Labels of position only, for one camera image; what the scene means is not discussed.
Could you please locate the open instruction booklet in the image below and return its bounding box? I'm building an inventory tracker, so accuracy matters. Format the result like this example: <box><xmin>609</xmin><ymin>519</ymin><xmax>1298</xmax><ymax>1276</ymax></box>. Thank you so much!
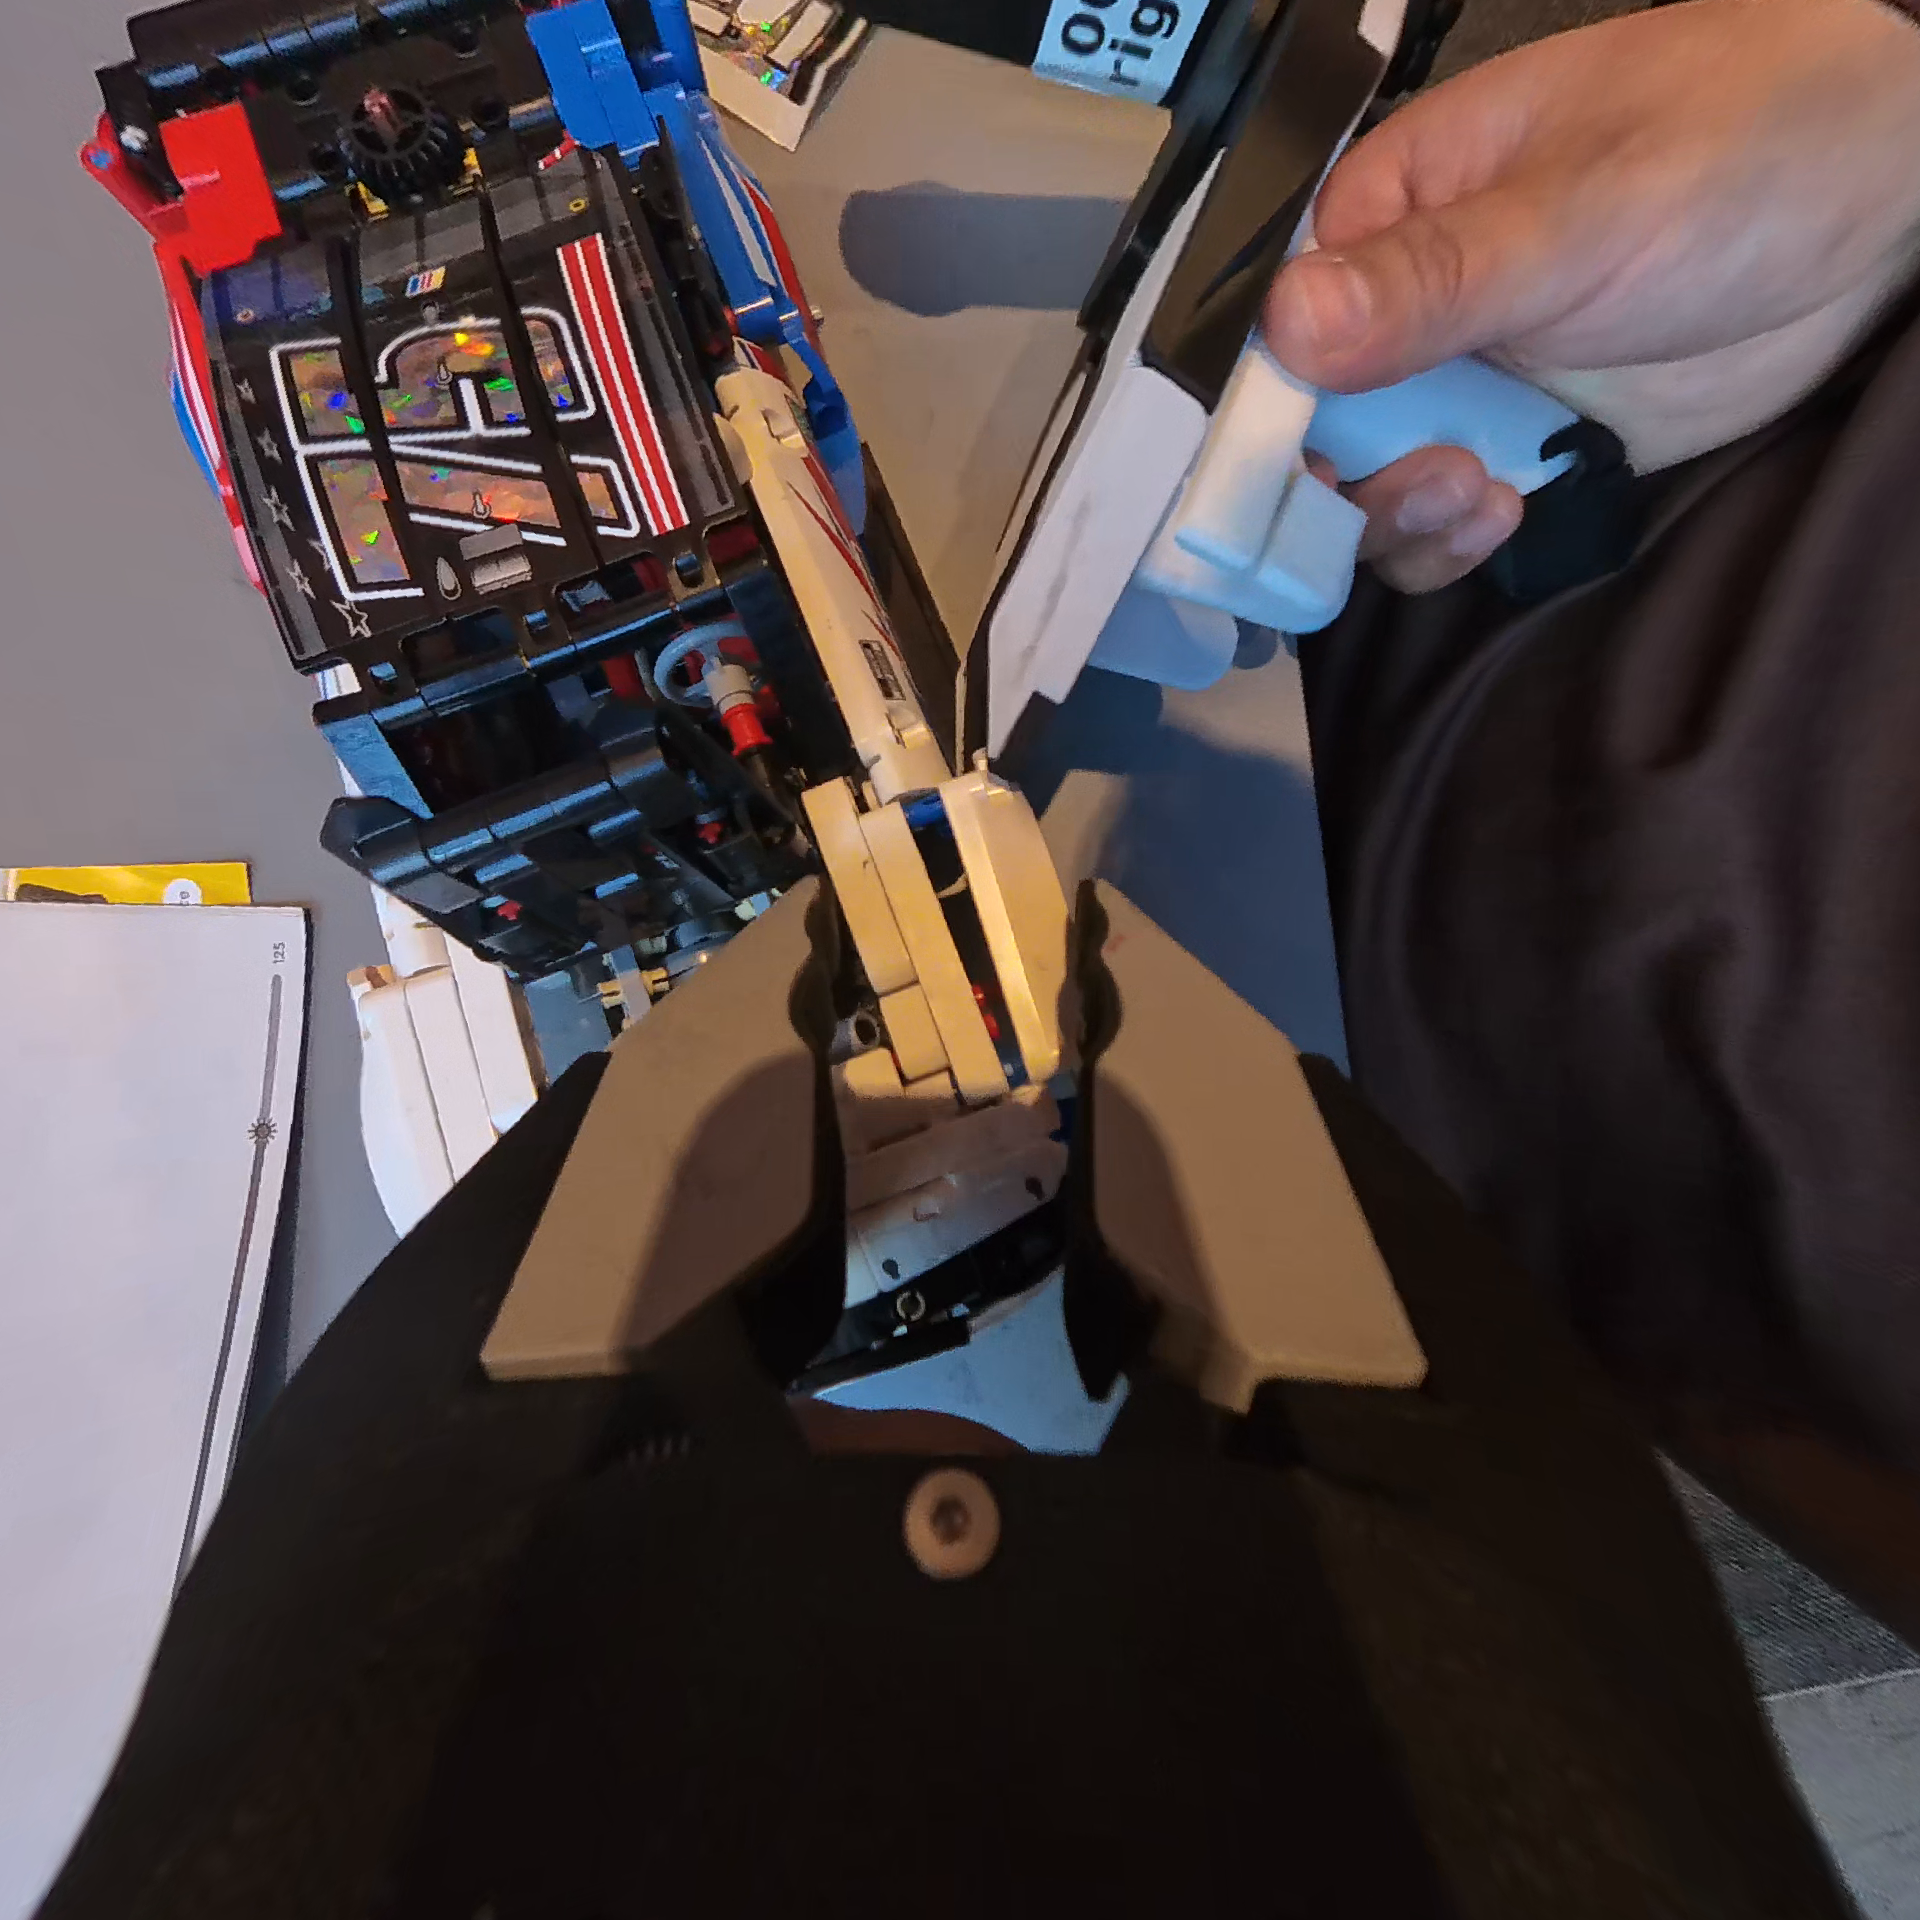
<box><xmin>0</xmin><ymin>862</ymin><xmax>314</xmax><ymax>1846</ymax></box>

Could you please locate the holographic sticker sheet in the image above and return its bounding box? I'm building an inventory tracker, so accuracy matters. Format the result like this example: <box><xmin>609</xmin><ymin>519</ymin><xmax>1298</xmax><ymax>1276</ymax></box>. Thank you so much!
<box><xmin>697</xmin><ymin>0</ymin><xmax>874</xmax><ymax>153</ymax></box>

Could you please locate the toy brick race car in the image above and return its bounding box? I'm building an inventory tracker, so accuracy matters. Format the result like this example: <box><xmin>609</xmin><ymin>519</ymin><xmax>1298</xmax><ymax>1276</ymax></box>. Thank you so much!
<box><xmin>83</xmin><ymin>0</ymin><xmax>1082</xmax><ymax>1390</ymax></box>

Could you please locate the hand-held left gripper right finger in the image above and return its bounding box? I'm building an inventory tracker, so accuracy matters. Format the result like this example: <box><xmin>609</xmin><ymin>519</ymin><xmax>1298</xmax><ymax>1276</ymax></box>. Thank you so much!
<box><xmin>1057</xmin><ymin>877</ymin><xmax>1430</xmax><ymax>1415</ymax></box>

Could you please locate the person's right hand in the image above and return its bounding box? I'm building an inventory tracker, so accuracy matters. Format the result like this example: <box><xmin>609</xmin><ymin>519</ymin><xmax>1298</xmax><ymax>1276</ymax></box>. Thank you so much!
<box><xmin>1260</xmin><ymin>0</ymin><xmax>1920</xmax><ymax>596</ymax></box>

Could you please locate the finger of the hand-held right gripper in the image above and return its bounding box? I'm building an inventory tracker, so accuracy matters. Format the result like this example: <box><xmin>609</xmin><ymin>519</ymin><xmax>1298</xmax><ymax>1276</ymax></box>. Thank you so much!
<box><xmin>960</xmin><ymin>351</ymin><xmax>1370</xmax><ymax>770</ymax></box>

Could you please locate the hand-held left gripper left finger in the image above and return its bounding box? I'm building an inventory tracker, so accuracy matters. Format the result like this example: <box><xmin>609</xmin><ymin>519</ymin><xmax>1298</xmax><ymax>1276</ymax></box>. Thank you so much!
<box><xmin>481</xmin><ymin>877</ymin><xmax>854</xmax><ymax>1390</ymax></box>

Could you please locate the grey desk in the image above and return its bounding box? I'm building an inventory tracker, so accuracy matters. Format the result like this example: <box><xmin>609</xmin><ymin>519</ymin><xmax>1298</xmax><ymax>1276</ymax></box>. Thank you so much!
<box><xmin>0</xmin><ymin>0</ymin><xmax>1353</xmax><ymax>1863</ymax></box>

